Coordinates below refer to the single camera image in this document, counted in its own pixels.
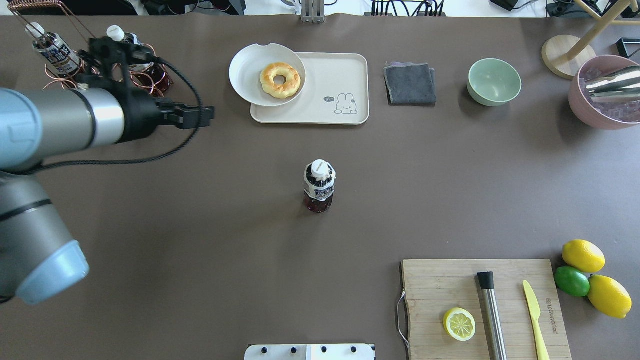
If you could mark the pink bowl with ice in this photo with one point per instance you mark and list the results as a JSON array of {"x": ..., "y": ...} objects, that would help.
[{"x": 584, "y": 109}]

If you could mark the cream tray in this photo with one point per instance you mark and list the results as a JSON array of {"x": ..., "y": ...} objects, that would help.
[{"x": 336, "y": 92}]

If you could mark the green bowl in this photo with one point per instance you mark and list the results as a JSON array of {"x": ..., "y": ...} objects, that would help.
[{"x": 493, "y": 82}]

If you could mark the yellow lemon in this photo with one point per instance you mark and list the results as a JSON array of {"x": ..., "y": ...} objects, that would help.
[
  {"x": 583, "y": 255},
  {"x": 609, "y": 297}
]

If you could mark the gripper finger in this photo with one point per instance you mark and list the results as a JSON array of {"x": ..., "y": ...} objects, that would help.
[
  {"x": 187, "y": 117},
  {"x": 168, "y": 105}
]

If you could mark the yellow lemon upper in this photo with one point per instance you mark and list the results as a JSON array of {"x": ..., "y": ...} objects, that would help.
[{"x": 583, "y": 255}]

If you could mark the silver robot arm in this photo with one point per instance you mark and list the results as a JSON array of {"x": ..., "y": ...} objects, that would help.
[{"x": 39, "y": 257}]

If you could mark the half lemon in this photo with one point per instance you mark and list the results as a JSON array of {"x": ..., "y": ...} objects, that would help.
[{"x": 459, "y": 323}]

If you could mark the donut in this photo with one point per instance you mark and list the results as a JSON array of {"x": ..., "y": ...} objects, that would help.
[{"x": 280, "y": 80}]

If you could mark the tea bottle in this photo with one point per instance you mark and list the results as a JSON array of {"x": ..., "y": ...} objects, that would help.
[
  {"x": 319, "y": 185},
  {"x": 151, "y": 77},
  {"x": 62, "y": 60}
]

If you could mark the yellow lemon lower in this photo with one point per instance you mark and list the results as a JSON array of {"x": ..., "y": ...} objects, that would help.
[{"x": 609, "y": 297}]

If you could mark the steel muddler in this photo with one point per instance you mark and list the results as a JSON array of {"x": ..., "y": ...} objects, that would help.
[{"x": 493, "y": 321}]

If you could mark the tea bottle top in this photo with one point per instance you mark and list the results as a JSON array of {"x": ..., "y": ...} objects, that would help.
[{"x": 319, "y": 185}]

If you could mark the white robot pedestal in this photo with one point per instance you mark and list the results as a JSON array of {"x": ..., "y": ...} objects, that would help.
[{"x": 322, "y": 351}]

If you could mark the yellow plastic knife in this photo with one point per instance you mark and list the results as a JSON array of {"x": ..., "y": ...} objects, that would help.
[{"x": 534, "y": 310}]

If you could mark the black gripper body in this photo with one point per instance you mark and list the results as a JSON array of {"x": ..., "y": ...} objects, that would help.
[{"x": 141, "y": 114}]

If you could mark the white plate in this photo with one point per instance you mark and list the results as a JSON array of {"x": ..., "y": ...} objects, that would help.
[{"x": 246, "y": 68}]

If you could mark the tea bottle front right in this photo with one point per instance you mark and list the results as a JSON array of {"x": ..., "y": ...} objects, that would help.
[{"x": 62, "y": 60}]

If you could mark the wooden cutting board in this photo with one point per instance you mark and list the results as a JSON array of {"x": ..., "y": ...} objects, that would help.
[{"x": 434, "y": 286}]

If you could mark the tea bottle front left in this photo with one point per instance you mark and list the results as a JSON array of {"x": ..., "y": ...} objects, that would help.
[{"x": 151, "y": 77}]

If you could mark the wooden cup stand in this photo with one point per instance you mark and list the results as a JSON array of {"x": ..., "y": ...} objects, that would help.
[{"x": 564, "y": 55}]

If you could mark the steel ice scoop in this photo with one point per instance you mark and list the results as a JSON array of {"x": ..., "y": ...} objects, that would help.
[{"x": 621, "y": 86}]

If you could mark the grey folded cloth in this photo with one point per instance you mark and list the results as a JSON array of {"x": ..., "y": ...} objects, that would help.
[{"x": 410, "y": 84}]

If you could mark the green lime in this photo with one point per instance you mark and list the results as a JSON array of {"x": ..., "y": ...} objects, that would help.
[{"x": 572, "y": 281}]

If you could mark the copper wire bottle rack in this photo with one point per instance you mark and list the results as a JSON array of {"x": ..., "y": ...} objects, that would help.
[{"x": 92, "y": 65}]

